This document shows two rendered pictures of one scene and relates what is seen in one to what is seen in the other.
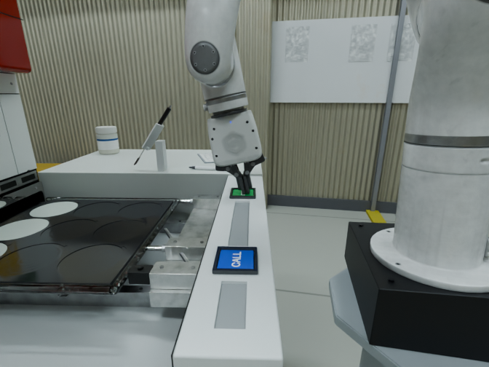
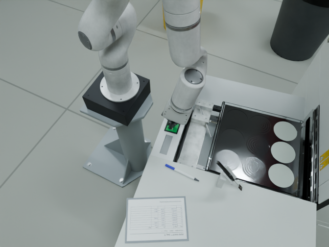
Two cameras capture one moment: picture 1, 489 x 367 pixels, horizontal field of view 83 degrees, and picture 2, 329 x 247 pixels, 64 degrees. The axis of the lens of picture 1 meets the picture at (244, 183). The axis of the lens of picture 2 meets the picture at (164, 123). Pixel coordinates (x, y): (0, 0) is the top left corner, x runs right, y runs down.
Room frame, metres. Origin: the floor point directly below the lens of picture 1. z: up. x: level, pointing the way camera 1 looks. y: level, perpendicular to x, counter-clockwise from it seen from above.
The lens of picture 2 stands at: (1.14, 0.14, 1.91)
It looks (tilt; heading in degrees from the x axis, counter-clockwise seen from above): 58 degrees down; 197
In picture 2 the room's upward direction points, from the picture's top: 1 degrees counter-clockwise
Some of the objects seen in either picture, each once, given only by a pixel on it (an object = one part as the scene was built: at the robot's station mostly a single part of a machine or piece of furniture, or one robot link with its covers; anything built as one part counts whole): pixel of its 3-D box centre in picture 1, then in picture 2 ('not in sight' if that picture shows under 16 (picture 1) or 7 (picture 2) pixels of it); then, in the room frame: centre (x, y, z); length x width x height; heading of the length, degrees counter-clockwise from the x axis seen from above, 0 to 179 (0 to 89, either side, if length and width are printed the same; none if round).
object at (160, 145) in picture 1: (154, 146); (227, 179); (0.77, 0.25, 1.03); 0.06 x 0.04 x 0.13; 88
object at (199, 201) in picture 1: (208, 201); (186, 165); (0.70, 0.10, 0.89); 0.08 x 0.03 x 0.03; 88
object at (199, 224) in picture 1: (197, 241); (195, 135); (0.54, 0.10, 0.87); 0.36 x 0.08 x 0.03; 178
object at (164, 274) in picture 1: (177, 274); (204, 105); (0.38, 0.11, 0.89); 0.08 x 0.03 x 0.03; 88
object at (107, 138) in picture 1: (108, 140); not in sight; (1.02, 0.50, 1.01); 0.07 x 0.07 x 0.10
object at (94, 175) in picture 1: (169, 180); (216, 229); (0.91, 0.26, 0.89); 0.62 x 0.35 x 0.14; 88
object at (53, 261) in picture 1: (70, 230); (257, 145); (0.53, 0.37, 0.90); 0.34 x 0.34 x 0.01; 88
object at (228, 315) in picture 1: (241, 253); (179, 112); (0.45, 0.01, 0.89); 0.55 x 0.09 x 0.14; 178
